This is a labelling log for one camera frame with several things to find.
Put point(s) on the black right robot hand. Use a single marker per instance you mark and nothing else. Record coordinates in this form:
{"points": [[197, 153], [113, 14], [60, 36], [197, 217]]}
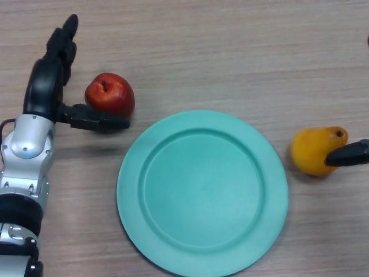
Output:
{"points": [[348, 155]]}

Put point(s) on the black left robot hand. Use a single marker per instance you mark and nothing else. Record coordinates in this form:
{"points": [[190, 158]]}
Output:
{"points": [[46, 86]]}

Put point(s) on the red apple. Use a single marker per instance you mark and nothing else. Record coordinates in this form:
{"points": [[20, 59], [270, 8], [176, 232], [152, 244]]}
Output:
{"points": [[111, 95]]}

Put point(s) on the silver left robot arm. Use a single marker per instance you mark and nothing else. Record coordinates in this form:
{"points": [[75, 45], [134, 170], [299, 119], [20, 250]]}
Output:
{"points": [[23, 179]]}

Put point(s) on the green round plate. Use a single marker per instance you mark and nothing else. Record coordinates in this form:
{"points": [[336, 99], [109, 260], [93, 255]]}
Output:
{"points": [[202, 192]]}

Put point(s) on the yellow pear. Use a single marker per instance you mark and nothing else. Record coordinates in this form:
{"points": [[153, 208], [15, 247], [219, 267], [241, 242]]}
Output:
{"points": [[311, 150]]}

